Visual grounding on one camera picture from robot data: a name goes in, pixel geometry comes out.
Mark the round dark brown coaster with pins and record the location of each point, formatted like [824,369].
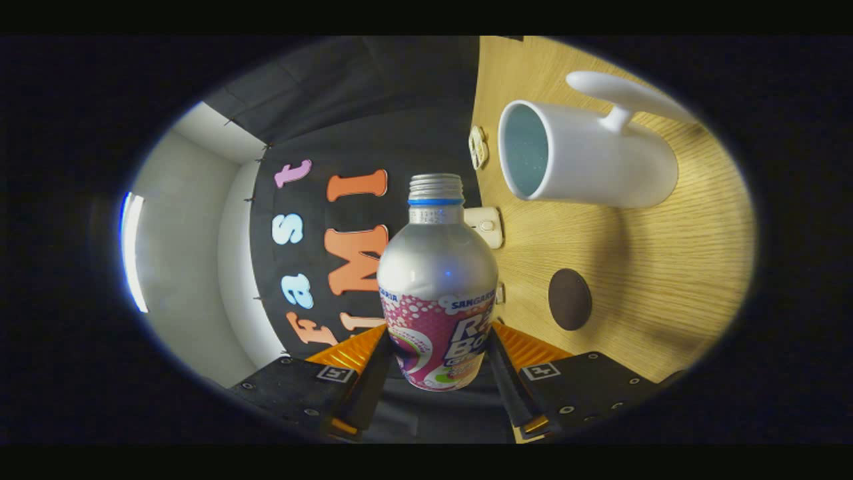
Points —
[570,300]

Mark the small white compartment tray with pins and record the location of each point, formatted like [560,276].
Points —
[478,146]

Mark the black backdrop cloth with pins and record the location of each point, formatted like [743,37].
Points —
[373,100]

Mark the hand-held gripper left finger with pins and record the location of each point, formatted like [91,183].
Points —
[370,393]

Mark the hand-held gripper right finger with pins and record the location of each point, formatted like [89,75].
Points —
[510,393]

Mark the silver juice bottle pink label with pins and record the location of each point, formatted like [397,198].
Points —
[436,280]

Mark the white cup blue inside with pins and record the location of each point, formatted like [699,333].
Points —
[600,160]

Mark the wooden table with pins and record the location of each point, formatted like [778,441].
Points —
[666,266]

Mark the long ceiling light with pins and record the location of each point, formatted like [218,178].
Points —
[133,253]

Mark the white toaster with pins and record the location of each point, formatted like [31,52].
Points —
[486,226]

